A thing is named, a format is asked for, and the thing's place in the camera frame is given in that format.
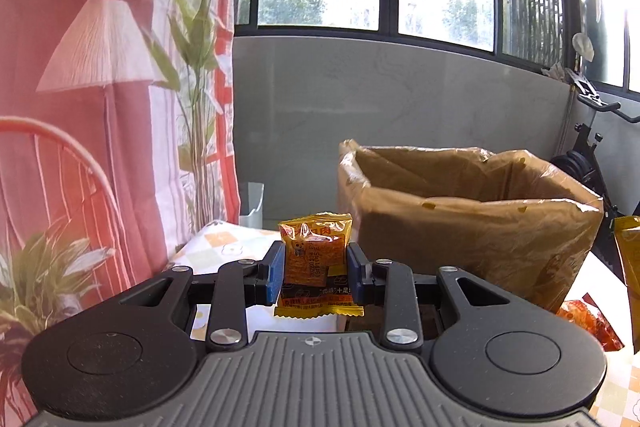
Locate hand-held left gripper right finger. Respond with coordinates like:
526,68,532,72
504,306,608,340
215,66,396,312
346,242,506,352

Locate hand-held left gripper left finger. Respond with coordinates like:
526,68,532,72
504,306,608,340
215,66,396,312
117,241,287,353

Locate small orange snack packet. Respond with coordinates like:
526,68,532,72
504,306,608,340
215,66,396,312
273,212,366,319

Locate cardboard box with plastic liner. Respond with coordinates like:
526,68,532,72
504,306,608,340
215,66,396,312
337,138,605,314

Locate yellow snack packet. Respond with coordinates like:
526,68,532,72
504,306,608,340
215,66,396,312
614,215,640,308

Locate checked floral tablecloth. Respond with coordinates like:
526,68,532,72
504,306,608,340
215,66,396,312
175,219,640,427

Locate white plastic bin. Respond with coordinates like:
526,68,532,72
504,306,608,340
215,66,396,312
239,182,265,229

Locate red orange snack packet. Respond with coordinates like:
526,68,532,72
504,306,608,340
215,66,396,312
557,293,626,353

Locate printed pink curtain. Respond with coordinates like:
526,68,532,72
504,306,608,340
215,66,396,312
0,0,241,427

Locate black exercise bike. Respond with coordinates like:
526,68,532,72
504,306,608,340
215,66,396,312
550,69,640,283

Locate white hanging pouch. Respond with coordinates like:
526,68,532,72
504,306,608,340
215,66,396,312
572,33,595,62

